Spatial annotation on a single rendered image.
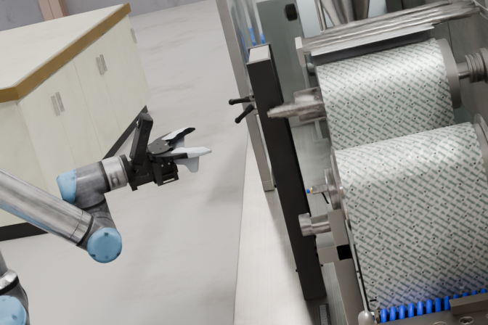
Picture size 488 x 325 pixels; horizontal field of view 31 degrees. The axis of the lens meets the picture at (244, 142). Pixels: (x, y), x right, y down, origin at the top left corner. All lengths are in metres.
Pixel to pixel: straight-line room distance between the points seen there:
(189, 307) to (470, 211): 2.64
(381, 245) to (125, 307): 2.79
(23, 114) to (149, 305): 1.55
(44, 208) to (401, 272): 0.77
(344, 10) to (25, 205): 0.87
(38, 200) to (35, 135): 3.40
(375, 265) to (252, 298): 0.53
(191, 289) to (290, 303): 2.27
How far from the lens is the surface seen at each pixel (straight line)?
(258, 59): 1.78
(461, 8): 1.78
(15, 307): 1.99
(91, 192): 2.03
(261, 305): 1.97
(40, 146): 5.31
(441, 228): 1.53
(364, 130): 1.70
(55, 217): 1.90
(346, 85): 1.69
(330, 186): 1.51
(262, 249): 2.22
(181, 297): 4.15
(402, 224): 1.52
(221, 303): 4.00
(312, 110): 1.73
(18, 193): 1.89
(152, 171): 2.06
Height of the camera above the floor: 1.83
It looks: 18 degrees down
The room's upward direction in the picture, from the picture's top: 14 degrees counter-clockwise
